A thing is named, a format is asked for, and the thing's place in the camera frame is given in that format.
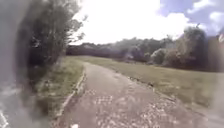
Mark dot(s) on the grass field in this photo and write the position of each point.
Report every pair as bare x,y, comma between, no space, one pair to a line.
173,78

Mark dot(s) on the robot's own part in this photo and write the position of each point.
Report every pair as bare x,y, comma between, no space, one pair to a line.
74,126

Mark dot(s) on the pale stone kerb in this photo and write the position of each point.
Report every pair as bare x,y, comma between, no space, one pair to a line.
71,95

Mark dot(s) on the grass verge strip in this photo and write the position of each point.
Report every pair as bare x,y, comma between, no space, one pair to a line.
56,83

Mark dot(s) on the grey paved path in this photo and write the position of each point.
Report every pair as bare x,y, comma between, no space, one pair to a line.
113,100

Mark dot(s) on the distant wood of trees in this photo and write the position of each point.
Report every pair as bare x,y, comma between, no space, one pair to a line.
156,50

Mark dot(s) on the tall leafy tree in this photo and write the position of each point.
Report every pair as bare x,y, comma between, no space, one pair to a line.
50,33

